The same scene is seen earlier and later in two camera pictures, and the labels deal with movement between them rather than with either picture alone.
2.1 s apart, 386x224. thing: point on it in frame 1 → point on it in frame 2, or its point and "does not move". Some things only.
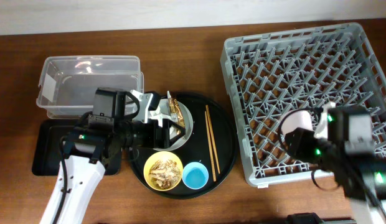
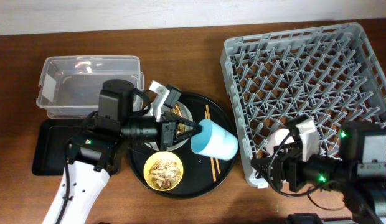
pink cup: [297, 118] → [275, 139]
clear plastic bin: [67, 85] does not move
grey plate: [188, 121] does not move
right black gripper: [297, 147] → [294, 159]
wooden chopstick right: [213, 139] does not move
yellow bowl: [163, 171] does not move
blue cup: [195, 175] → [214, 140]
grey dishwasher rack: [268, 75] does not move
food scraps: [164, 174] does not move
